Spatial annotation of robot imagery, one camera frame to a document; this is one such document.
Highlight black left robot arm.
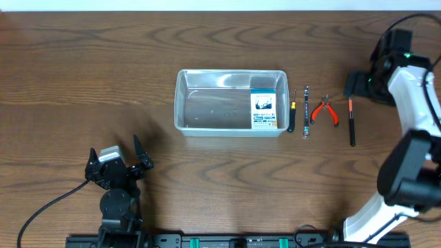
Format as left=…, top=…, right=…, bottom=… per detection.
left=85, top=136, right=154, bottom=248

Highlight black yellow screwdriver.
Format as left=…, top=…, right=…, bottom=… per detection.
left=287, top=89, right=296, bottom=133

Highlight silver combination wrench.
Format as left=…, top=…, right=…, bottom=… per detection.
left=303, top=85, right=309, bottom=138

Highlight red handled pliers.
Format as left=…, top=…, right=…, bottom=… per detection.
left=309, top=94, right=340, bottom=128

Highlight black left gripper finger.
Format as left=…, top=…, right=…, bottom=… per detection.
left=133, top=134, right=154, bottom=169
left=85, top=148, right=99, bottom=172

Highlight small black handled hammer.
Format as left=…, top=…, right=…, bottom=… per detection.
left=348, top=96, right=356, bottom=147

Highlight blue white screwdriver box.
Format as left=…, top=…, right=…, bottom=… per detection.
left=250, top=88, right=278, bottom=130

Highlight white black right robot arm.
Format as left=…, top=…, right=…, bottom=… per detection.
left=342, top=29, right=440, bottom=245

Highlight clear plastic container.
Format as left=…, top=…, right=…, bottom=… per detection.
left=174, top=69, right=289, bottom=137

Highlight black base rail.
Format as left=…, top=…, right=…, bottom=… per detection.
left=65, top=232, right=411, bottom=248

